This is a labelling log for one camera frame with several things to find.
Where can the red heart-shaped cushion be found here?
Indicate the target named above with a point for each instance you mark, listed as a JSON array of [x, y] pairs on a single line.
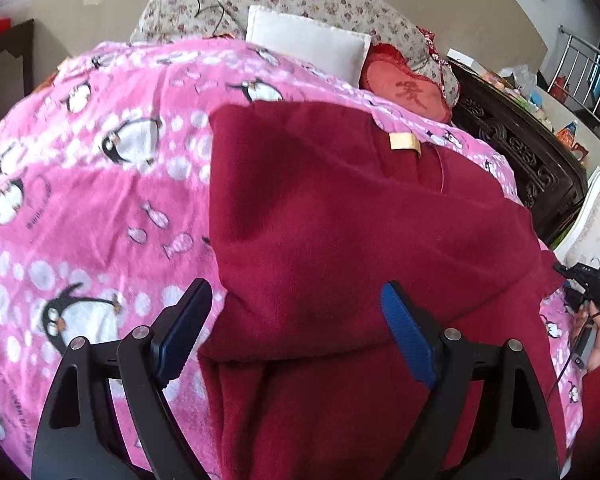
[[404, 87]]

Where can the dark red knit sweater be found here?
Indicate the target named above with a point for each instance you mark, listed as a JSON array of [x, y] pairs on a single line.
[[340, 220]]

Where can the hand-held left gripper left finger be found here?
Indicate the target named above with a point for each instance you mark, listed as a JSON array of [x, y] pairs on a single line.
[[177, 345]]

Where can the white upholstered chair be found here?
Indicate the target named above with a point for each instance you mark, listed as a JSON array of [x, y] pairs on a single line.
[[597, 220]]

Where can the clear plastic bag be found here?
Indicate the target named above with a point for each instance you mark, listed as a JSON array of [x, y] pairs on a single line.
[[517, 77]]

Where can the white box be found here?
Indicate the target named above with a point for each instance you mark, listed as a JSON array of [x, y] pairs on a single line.
[[465, 60]]

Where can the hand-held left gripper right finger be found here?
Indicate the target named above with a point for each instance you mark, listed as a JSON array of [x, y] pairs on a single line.
[[410, 337]]

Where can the pink penguin print blanket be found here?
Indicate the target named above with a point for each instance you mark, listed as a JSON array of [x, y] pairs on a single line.
[[105, 210]]

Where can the orange snack packet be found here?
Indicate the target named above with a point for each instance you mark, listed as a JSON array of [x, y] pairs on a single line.
[[567, 134]]

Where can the white pillow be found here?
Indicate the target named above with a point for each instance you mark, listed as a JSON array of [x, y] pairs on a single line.
[[305, 42]]

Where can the dark wooden side table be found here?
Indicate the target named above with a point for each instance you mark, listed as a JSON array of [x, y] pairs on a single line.
[[5, 67]]

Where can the metal stair railing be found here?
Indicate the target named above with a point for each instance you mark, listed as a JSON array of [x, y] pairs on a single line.
[[579, 75]]

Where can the dark carved wooden cabinet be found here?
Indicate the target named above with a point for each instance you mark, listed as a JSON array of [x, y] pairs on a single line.
[[519, 145]]

